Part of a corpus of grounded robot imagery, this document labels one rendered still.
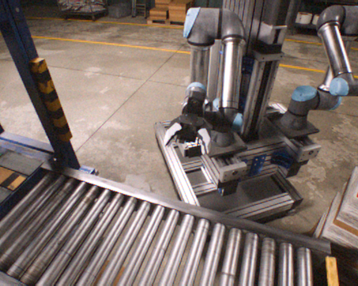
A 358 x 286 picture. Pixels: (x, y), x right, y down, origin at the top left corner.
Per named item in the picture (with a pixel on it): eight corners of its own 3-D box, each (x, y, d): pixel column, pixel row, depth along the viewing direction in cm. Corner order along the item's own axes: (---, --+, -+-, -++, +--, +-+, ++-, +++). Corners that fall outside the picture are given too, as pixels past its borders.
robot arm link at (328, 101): (304, 105, 139) (331, 4, 110) (327, 105, 139) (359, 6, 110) (314, 114, 128) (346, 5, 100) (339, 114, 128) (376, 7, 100)
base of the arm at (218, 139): (202, 133, 133) (203, 118, 127) (226, 128, 137) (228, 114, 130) (213, 150, 122) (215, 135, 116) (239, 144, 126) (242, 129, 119)
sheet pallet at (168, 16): (197, 20, 662) (198, -2, 625) (189, 28, 603) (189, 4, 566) (159, 18, 692) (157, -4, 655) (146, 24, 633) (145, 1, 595)
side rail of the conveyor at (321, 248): (317, 254, 94) (329, 240, 86) (318, 267, 90) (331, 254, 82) (54, 175, 127) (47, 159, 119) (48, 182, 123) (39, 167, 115)
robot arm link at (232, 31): (247, 20, 97) (238, 134, 95) (221, 18, 98) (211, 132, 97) (252, 3, 85) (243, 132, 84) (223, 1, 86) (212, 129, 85)
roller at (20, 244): (81, 184, 113) (78, 177, 110) (5, 278, 80) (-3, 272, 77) (73, 181, 115) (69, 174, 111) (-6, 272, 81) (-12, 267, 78)
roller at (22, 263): (92, 187, 112) (89, 181, 109) (18, 285, 78) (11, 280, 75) (84, 184, 113) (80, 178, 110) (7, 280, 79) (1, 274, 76)
